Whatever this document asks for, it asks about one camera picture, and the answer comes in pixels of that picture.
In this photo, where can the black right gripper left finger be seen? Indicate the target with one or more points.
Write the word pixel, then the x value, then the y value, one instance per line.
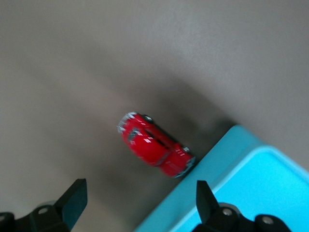
pixel 60 217

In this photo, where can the red beetle toy car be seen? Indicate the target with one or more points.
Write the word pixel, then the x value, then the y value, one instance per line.
pixel 149 145

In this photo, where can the blue plastic box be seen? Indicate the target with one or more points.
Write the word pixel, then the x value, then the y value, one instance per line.
pixel 260 178

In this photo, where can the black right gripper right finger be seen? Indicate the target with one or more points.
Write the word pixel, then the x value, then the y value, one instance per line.
pixel 217 220

